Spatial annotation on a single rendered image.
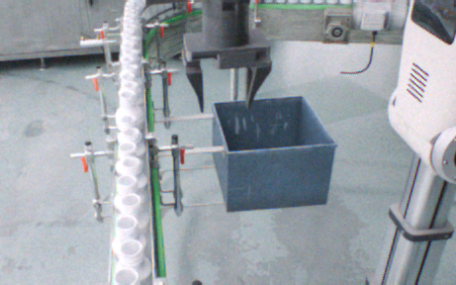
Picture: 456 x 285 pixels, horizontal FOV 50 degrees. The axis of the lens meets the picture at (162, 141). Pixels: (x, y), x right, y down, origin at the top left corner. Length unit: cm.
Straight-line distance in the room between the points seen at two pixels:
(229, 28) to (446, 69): 48
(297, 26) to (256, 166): 121
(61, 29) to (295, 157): 315
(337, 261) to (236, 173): 113
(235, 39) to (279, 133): 116
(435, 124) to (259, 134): 82
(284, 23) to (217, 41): 190
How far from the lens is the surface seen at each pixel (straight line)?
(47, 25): 430
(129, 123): 113
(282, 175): 145
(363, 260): 248
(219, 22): 59
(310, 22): 249
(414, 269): 130
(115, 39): 188
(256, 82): 63
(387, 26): 239
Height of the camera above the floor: 171
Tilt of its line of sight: 32 degrees down
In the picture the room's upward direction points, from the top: 4 degrees counter-clockwise
